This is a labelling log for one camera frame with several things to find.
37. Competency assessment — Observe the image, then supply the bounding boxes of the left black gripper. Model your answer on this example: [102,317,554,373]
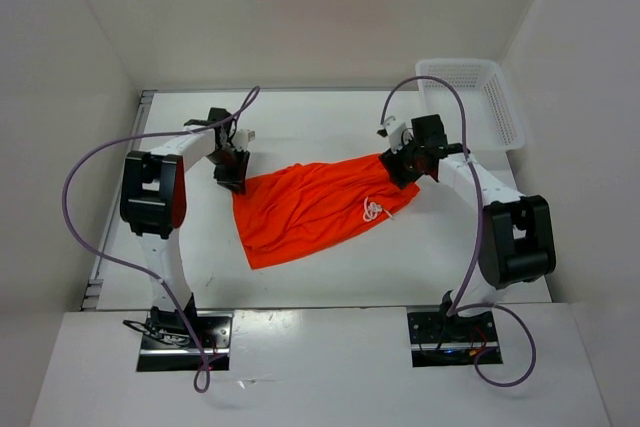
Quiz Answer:
[206,147,251,195]

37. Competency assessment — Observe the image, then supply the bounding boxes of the orange mesh shorts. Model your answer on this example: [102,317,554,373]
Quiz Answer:
[233,154,420,270]

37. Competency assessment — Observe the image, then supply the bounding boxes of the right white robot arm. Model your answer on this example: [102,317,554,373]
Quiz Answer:
[378,115,556,340]

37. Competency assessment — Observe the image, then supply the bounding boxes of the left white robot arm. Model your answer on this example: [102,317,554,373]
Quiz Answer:
[120,108,255,347]

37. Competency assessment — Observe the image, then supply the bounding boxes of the white plastic basket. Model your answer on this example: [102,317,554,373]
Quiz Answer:
[415,58,526,152]

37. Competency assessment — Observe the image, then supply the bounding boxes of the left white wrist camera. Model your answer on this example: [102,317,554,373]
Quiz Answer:
[229,129,256,152]

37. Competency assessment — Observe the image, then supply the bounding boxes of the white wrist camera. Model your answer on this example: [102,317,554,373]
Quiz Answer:
[229,129,256,152]
[377,116,413,154]

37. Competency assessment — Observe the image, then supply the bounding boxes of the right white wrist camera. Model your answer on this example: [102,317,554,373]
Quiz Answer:
[377,116,413,154]

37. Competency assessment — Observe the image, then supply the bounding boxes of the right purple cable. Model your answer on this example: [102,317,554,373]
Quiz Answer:
[380,75,538,387]

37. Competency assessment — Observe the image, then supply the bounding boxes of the purple cable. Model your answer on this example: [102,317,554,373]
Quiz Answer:
[61,85,261,392]
[380,75,538,387]

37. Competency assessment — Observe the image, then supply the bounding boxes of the aluminium table edge rail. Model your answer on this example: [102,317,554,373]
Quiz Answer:
[79,89,156,312]

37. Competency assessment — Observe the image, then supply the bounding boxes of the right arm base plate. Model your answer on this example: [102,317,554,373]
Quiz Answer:
[407,308,503,368]

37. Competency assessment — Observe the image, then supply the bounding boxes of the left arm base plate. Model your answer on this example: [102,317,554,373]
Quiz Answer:
[127,311,234,373]

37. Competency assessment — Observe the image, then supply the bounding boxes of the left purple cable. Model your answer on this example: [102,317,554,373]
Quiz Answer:
[61,85,261,392]

